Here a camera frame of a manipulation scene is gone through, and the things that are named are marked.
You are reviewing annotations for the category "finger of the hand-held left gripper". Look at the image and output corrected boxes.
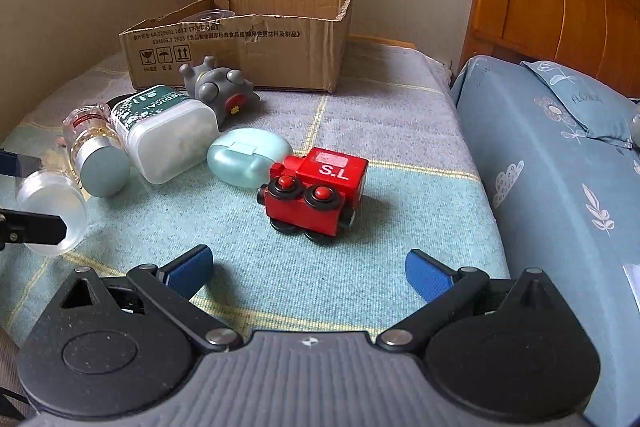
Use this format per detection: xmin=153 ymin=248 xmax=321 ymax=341
xmin=0 ymin=150 xmax=40 ymax=180
xmin=0 ymin=207 xmax=69 ymax=251

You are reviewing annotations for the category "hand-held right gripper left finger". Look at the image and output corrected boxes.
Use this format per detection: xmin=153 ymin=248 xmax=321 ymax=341
xmin=59 ymin=245 xmax=246 ymax=353

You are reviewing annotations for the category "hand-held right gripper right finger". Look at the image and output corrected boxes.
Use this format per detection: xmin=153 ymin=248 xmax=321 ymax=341
xmin=376 ymin=249 xmax=566 ymax=353

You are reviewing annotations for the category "clear plastic jar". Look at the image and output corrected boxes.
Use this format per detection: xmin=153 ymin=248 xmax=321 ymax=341
xmin=16 ymin=138 xmax=89 ymax=256

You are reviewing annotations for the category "white green round lid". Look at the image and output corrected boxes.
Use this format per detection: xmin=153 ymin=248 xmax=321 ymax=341
xmin=207 ymin=128 xmax=294 ymax=196

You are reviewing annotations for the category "white jar with green label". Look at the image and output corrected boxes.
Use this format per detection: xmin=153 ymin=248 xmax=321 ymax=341
xmin=107 ymin=84 xmax=219 ymax=185

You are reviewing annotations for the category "red toy train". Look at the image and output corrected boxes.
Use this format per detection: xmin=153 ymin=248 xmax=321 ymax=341
xmin=257 ymin=147 xmax=370 ymax=246

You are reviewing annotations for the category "grey rubber animal toy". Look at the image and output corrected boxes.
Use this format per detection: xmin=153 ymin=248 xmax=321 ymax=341
xmin=179 ymin=55 xmax=261 ymax=130

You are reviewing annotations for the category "cardboard box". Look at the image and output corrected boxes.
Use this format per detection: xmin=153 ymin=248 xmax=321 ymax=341
xmin=119 ymin=0 xmax=354 ymax=94

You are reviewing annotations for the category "blue floral bedsheet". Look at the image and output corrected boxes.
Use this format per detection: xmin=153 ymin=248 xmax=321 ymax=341
xmin=448 ymin=55 xmax=640 ymax=427

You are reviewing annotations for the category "checkered grey-green blanket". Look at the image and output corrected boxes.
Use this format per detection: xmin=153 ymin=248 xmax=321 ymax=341
xmin=0 ymin=38 xmax=512 ymax=358

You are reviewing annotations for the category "blue floral pillow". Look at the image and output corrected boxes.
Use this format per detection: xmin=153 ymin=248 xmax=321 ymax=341
xmin=520 ymin=59 xmax=640 ymax=150

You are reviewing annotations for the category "wooden bed board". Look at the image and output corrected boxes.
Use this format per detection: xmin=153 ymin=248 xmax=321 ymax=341
xmin=348 ymin=34 xmax=417 ymax=52

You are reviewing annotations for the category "clear round plastic container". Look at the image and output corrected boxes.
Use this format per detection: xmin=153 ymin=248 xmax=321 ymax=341
xmin=181 ymin=9 xmax=237 ymax=28

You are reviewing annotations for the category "wooden headboard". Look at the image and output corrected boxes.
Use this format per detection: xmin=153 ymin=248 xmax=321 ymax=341
xmin=457 ymin=0 xmax=640 ymax=100

